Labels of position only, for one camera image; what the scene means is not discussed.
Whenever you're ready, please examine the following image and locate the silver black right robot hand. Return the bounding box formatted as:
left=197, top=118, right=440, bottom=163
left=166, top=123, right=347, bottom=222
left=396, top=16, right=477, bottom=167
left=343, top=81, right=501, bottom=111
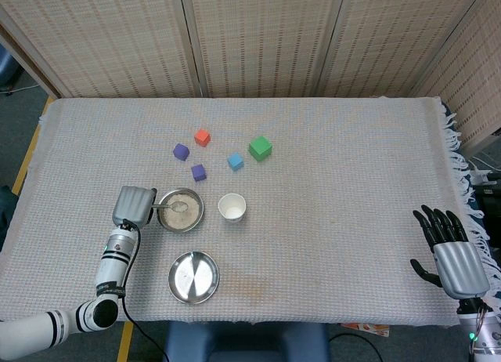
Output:
left=409, top=205, right=492, bottom=301

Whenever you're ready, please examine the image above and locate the round steel bowl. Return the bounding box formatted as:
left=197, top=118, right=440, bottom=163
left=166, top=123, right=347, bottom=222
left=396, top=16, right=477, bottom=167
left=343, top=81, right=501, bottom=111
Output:
left=156, top=187, right=205, bottom=234

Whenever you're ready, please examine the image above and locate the white waffle weave tablecloth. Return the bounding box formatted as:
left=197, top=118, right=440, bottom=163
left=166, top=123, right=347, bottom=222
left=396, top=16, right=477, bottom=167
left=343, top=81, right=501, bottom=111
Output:
left=0, top=96, right=495, bottom=327

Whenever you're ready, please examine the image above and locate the light blue foam cube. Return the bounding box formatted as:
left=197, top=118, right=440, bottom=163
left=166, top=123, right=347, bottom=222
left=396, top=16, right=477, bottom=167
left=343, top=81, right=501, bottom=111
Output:
left=227, top=152, right=246, bottom=172

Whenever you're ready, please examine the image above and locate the round steel plate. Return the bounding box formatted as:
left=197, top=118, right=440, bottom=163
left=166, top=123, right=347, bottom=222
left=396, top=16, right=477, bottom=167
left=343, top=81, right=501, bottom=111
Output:
left=168, top=251, right=221, bottom=305

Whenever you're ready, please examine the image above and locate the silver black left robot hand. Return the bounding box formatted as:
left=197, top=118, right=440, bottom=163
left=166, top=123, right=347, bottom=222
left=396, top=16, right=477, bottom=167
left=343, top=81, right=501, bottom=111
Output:
left=111, top=186, right=159, bottom=228

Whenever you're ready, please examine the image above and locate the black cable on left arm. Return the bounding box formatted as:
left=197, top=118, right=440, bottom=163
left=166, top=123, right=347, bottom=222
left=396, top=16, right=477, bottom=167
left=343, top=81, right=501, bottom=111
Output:
left=120, top=219, right=168, bottom=357

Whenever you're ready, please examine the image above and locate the blue padded seat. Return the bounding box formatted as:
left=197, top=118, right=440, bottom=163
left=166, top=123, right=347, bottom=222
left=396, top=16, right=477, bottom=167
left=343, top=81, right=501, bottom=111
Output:
left=163, top=320, right=330, bottom=362

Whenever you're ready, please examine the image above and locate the small steel spoon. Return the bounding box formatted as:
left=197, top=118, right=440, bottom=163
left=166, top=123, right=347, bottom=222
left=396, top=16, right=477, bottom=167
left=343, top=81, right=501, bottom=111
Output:
left=151, top=201, right=189, bottom=213

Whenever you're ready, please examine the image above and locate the black floor cable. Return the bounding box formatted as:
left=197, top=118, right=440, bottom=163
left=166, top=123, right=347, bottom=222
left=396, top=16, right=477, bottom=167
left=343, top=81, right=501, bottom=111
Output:
left=327, top=331, right=383, bottom=362

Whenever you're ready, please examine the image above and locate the black equipment box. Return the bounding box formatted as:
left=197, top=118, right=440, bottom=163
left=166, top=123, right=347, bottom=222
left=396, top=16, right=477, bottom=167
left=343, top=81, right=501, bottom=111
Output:
left=471, top=183, right=501, bottom=240

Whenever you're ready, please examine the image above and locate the orange white paper package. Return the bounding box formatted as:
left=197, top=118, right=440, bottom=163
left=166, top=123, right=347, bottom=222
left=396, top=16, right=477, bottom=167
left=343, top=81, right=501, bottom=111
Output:
left=339, top=322, right=392, bottom=338

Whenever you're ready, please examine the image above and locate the white power strip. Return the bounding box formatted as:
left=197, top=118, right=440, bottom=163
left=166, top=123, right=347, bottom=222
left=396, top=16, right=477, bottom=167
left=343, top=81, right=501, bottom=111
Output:
left=468, top=168, right=501, bottom=184

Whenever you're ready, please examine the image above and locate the white paper cup blue logo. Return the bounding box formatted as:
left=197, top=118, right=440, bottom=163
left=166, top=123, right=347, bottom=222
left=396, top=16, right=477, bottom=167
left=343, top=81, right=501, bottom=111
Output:
left=217, top=192, right=247, bottom=223

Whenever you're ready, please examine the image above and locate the woven bamboo folding screen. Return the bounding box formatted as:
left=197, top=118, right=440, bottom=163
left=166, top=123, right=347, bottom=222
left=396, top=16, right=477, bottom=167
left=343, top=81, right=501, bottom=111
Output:
left=0, top=0, right=501, bottom=154

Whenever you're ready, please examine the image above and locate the large green foam cube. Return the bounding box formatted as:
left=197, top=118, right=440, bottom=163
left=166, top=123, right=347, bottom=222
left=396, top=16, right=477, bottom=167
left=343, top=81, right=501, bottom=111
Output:
left=248, top=136, right=274, bottom=162

